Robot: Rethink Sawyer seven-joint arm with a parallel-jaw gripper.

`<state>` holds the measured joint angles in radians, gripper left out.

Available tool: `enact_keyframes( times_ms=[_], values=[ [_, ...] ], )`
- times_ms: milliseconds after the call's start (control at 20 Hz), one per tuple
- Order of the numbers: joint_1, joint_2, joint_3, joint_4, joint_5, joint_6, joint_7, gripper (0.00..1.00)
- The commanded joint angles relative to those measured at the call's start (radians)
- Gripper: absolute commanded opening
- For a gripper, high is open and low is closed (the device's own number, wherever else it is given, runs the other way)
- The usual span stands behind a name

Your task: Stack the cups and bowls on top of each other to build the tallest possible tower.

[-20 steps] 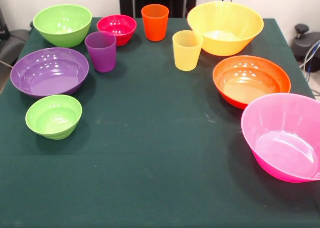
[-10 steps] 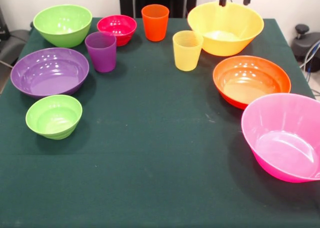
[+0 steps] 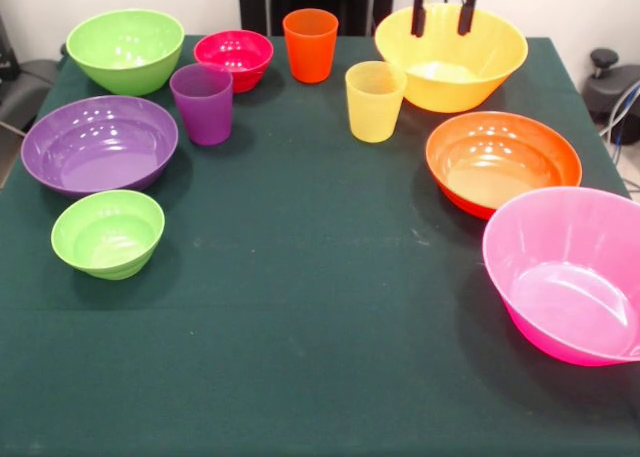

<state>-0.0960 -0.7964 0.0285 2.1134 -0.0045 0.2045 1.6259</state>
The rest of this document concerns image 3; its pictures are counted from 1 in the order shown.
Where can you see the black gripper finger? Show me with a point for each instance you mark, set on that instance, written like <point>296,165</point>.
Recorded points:
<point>418,12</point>
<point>466,12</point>

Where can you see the yellow bowl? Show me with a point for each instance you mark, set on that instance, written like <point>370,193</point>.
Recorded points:
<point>490,52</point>

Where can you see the yellow cup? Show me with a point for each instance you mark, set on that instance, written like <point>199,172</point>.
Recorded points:
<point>372,117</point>

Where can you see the pink bowl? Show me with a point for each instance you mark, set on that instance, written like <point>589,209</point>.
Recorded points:
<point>560,257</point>

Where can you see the orange cup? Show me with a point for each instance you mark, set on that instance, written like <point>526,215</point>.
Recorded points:
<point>310,57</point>

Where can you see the orange bowl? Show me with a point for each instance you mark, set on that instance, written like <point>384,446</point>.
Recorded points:
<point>500,152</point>

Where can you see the black round equipment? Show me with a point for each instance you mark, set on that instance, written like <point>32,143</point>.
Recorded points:
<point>607,87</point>

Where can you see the red bowl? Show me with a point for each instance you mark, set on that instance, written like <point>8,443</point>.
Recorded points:
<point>240,52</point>

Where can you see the purple cup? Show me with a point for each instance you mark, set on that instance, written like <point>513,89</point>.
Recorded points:
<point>205,117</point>

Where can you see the dark green tablecloth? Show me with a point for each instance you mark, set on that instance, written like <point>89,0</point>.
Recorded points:
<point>300,277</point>

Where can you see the large green bowl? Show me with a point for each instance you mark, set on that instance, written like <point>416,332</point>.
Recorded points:
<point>125,72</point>

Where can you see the purple bowl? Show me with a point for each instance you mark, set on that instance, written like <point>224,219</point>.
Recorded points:
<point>100,152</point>

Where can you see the small green bowl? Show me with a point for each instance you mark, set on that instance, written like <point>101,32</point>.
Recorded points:
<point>107,237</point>

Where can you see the dark grey chair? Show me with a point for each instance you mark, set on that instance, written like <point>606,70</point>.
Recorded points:
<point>30,87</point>

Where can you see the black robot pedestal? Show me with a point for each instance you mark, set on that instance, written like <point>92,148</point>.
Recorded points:
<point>255,2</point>

